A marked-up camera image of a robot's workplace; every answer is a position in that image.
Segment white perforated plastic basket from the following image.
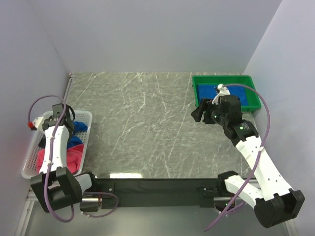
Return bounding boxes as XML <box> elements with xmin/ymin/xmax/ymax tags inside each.
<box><xmin>21</xmin><ymin>110</ymin><xmax>93</xmax><ymax>179</ymax></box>

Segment blue towel in basket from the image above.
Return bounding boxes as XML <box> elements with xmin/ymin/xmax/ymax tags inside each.
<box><xmin>67</xmin><ymin>121</ymin><xmax>88</xmax><ymax>149</ymax></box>

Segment purple cable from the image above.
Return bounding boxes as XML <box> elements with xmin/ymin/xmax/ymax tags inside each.
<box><xmin>204</xmin><ymin>84</ymin><xmax>271</xmax><ymax>232</ymax></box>
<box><xmin>29</xmin><ymin>95</ymin><xmax>120</xmax><ymax>222</ymax></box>

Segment aluminium rail frame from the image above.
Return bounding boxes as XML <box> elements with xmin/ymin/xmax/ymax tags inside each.
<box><xmin>27</xmin><ymin>179</ymin><xmax>287</xmax><ymax>201</ymax></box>

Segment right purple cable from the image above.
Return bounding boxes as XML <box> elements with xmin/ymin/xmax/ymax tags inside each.
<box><xmin>204</xmin><ymin>84</ymin><xmax>271</xmax><ymax>232</ymax></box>

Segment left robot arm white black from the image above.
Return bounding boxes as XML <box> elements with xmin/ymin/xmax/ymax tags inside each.
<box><xmin>31</xmin><ymin>103</ymin><xmax>99</xmax><ymax>213</ymax></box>

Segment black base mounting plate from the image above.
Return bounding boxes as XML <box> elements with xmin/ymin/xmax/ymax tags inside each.
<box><xmin>85</xmin><ymin>178</ymin><xmax>233</xmax><ymax>209</ymax></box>

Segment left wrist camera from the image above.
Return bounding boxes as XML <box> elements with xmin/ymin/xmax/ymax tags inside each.
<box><xmin>27</xmin><ymin>117</ymin><xmax>45</xmax><ymax>132</ymax></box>

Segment pink towel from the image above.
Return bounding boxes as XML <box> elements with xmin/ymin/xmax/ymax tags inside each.
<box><xmin>36</xmin><ymin>144</ymin><xmax>84</xmax><ymax>174</ymax></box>

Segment green plastic tray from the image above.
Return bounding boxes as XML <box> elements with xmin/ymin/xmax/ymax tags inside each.
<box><xmin>192</xmin><ymin>75</ymin><xmax>261</xmax><ymax>113</ymax></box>

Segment large blue towel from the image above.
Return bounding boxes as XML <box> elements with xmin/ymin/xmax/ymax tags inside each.
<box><xmin>198</xmin><ymin>83</ymin><xmax>249</xmax><ymax>107</ymax></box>

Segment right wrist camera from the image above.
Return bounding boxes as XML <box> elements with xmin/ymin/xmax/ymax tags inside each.
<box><xmin>212</xmin><ymin>84</ymin><xmax>230</xmax><ymax>105</ymax></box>

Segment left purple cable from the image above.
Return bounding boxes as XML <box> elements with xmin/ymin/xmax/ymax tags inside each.
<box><xmin>29</xmin><ymin>95</ymin><xmax>120</xmax><ymax>222</ymax></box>

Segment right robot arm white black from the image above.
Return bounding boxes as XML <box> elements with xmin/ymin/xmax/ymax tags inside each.
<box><xmin>191</xmin><ymin>95</ymin><xmax>305</xmax><ymax>228</ymax></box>

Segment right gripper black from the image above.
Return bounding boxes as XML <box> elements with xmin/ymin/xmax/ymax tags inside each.
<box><xmin>190</xmin><ymin>98</ymin><xmax>228</xmax><ymax>127</ymax></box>

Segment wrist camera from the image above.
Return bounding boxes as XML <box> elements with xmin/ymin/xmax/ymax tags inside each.
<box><xmin>212</xmin><ymin>84</ymin><xmax>230</xmax><ymax>105</ymax></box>
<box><xmin>27</xmin><ymin>117</ymin><xmax>45</xmax><ymax>132</ymax></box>

